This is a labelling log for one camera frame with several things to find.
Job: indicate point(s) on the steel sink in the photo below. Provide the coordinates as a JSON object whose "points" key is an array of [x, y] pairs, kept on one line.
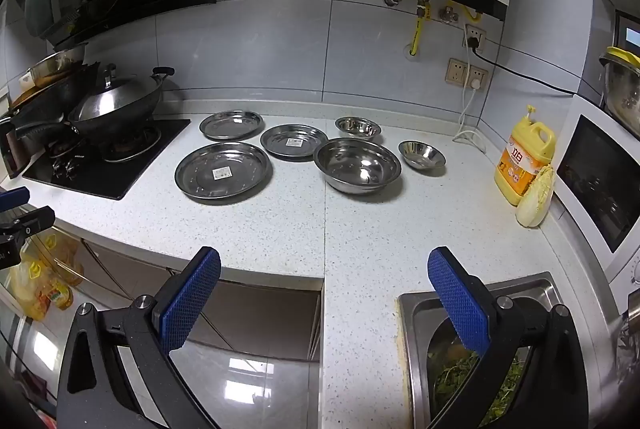
{"points": [[530, 288]]}

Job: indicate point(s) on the black frying pan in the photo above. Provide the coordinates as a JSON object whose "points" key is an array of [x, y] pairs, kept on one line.
{"points": [[45, 109]]}

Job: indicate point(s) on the brown base cabinet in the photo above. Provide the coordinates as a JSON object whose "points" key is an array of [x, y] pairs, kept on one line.
{"points": [[250, 309]]}

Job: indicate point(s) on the yellow cooking oil bottle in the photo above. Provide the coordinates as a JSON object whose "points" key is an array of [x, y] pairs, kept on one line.
{"points": [[50, 279]]}

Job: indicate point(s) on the yellow detergent bottle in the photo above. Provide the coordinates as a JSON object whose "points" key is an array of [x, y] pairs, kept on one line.
{"points": [[520, 169]]}

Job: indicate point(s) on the steel wok lid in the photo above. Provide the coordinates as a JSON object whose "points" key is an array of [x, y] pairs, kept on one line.
{"points": [[110, 101]]}

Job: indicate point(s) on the large labelled steel plate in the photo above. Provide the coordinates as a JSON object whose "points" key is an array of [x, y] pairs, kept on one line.
{"points": [[235, 181]]}

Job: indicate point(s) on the glass jar with yellow lid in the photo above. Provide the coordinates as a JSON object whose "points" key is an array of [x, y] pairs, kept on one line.
{"points": [[622, 84]]}

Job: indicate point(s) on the white plug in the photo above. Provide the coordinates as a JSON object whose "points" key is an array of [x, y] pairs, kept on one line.
{"points": [[475, 83]]}

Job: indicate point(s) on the dark brown container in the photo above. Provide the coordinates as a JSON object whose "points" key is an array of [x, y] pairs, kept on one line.
{"points": [[14, 154]]}

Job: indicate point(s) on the large steel bowl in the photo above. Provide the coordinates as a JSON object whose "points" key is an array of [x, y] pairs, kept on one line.
{"points": [[357, 166]]}

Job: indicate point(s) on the white microwave oven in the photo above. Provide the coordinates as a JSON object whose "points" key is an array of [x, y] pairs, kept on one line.
{"points": [[600, 184]]}

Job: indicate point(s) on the steel pan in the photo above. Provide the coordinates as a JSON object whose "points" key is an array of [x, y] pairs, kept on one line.
{"points": [[52, 66]]}

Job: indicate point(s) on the napa cabbage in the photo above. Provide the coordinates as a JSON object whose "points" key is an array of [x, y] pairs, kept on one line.
{"points": [[535, 204]]}

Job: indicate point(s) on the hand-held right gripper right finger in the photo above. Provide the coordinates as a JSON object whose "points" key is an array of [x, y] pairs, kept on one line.
{"points": [[457, 299]]}

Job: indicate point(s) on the small labelled steel plate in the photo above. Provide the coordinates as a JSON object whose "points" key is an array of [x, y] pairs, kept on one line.
{"points": [[292, 148]]}

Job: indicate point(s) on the steel basin with greens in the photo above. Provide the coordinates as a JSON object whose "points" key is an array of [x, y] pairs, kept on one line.
{"points": [[450, 376]]}

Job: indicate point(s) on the black plug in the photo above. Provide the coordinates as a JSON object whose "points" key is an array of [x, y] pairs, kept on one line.
{"points": [[475, 41]]}

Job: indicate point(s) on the small flared steel bowl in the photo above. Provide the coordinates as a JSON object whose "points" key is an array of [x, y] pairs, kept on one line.
{"points": [[422, 155]]}

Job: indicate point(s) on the black wok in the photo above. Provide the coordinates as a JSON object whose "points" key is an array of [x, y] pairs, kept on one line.
{"points": [[130, 121]]}

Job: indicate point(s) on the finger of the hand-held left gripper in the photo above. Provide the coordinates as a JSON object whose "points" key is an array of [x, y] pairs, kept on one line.
{"points": [[30, 219], [14, 199]]}

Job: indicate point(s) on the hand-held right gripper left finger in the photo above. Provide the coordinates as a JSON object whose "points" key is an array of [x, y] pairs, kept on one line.
{"points": [[192, 296]]}

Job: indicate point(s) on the plain steel plate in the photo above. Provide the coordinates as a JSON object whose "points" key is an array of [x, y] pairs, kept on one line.
{"points": [[230, 125]]}

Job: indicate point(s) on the black gas stove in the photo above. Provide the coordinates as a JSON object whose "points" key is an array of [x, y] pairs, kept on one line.
{"points": [[100, 181]]}

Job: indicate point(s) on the small deep steel bowl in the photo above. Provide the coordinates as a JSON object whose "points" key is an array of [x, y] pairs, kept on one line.
{"points": [[357, 127]]}

